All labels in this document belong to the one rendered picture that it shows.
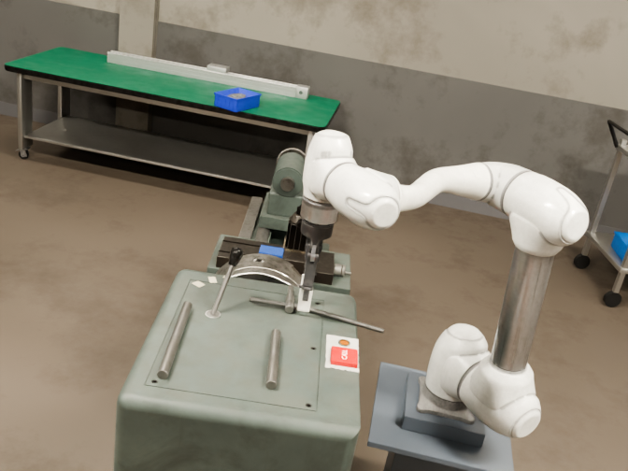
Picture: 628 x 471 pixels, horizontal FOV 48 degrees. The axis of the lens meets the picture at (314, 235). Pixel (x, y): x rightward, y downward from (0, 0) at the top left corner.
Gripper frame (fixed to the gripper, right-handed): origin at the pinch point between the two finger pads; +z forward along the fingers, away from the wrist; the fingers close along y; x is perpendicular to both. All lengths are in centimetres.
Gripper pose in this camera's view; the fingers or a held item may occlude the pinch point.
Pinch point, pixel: (305, 293)
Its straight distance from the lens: 175.3
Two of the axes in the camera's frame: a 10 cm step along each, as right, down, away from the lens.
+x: -9.9, -1.6, -0.2
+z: -1.5, 9.0, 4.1
